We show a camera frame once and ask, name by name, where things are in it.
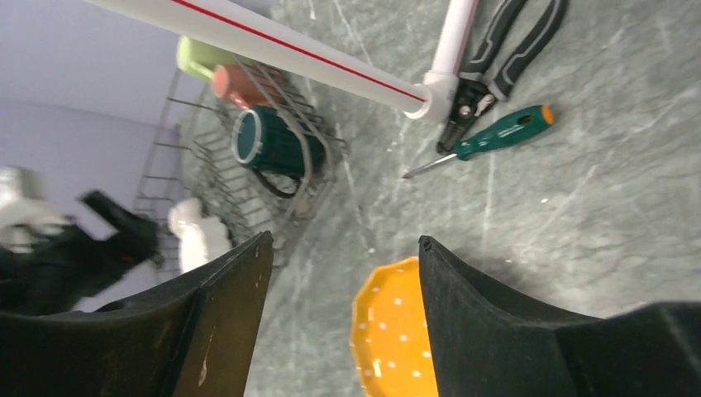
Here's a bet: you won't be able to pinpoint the white PVC pipe frame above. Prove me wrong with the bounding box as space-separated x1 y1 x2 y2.
95 0 478 122

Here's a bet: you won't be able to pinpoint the floral scalloped small plate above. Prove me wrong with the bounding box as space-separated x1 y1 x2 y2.
168 198 233 274

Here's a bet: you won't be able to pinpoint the black handled pliers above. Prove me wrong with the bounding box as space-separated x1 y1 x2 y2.
435 0 570 155

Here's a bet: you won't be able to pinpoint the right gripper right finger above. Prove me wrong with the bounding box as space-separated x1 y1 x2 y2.
418 236 700 396

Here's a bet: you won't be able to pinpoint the light green mug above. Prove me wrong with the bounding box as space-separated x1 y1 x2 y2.
176 36 251 84

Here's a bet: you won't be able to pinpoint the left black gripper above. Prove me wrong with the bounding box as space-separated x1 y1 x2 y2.
1 190 163 315

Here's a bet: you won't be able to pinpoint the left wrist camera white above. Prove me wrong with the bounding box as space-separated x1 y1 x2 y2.
1 165 70 254

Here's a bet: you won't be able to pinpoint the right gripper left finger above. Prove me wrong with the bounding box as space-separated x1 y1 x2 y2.
1 232 274 396

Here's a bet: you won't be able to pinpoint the green handled screwdriver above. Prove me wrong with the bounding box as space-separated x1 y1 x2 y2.
402 105 556 179

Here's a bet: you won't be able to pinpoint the dark green mug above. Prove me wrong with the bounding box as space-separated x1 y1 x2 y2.
231 106 326 199

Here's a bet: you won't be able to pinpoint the yellow polka dot plate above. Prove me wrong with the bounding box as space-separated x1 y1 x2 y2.
349 256 439 397

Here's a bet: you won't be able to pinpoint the small red-brown mug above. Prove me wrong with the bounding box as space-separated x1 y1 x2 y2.
211 65 281 109

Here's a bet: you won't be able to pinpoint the grey wire dish rack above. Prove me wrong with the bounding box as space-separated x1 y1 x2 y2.
133 57 345 281

